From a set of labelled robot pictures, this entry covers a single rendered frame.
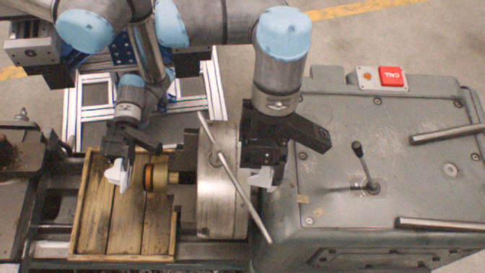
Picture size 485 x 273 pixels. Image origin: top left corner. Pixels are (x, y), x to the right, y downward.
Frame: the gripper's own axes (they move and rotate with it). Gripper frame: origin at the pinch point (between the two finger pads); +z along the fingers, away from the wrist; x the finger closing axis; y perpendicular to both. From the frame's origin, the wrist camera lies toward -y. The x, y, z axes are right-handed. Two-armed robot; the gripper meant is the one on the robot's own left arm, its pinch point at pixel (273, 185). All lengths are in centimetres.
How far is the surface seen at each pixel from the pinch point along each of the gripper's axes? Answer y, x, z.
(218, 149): 10.7, -10.6, 0.4
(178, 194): 20.4, -15.3, 21.2
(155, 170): 26.6, -20.4, 18.0
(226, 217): 8.4, -6.3, 18.6
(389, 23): -112, -217, 69
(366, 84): -27.7, -34.7, -1.2
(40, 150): 61, -33, 24
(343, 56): -73, -186, 79
